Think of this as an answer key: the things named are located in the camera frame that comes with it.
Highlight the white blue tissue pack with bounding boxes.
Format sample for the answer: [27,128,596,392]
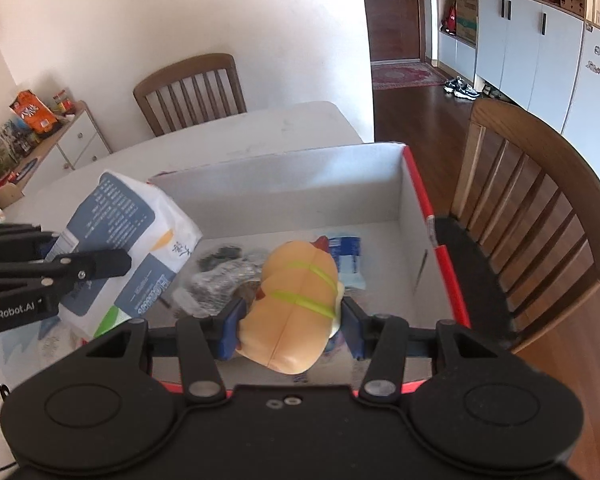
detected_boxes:
[46,171,202,340]

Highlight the silver white foil packet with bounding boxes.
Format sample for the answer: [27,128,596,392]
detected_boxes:
[171,252,266,318]

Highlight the blue wafer packet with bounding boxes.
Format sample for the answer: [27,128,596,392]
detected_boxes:
[327,233,366,289]

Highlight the yellow plush toy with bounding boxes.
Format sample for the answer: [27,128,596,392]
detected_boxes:
[237,236,343,375]

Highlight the clear bag black snack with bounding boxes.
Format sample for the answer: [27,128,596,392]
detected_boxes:
[197,245,242,272]

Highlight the white sideboard cabinet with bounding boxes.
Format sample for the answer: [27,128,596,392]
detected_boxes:
[0,101,112,208]

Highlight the red cardboard box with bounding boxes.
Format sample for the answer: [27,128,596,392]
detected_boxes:
[147,141,473,395]

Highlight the orange snack bag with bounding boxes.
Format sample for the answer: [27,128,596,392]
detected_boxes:
[9,90,62,138]

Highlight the right wooden chair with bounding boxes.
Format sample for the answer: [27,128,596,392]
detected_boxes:
[434,98,600,351]

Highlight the wooden chair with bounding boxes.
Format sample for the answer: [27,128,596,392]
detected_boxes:
[434,98,600,351]
[133,53,247,136]

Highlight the far wooden chair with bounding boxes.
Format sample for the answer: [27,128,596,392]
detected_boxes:
[133,53,247,136]

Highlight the pair of sneakers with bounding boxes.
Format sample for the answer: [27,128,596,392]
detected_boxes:
[443,77,481,101]

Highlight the red patterned rug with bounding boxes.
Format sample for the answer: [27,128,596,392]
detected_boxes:
[372,61,446,90]

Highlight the white storage cupboards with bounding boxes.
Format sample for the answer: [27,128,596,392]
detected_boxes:
[434,0,600,177]

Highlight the dark wooden door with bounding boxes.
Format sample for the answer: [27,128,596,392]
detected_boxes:
[364,0,425,62]

